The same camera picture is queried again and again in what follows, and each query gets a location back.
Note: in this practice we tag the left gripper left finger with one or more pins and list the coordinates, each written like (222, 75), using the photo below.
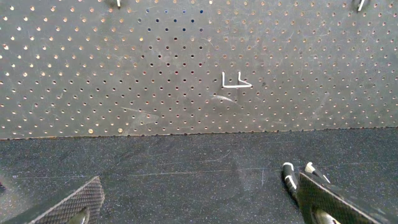
(84, 202)

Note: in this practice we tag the black pegboard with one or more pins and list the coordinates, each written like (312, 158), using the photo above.
(93, 77)

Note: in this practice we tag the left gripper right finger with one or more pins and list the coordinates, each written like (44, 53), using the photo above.
(323, 199)

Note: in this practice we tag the metal hook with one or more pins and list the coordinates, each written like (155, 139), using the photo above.
(230, 86)
(118, 3)
(360, 5)

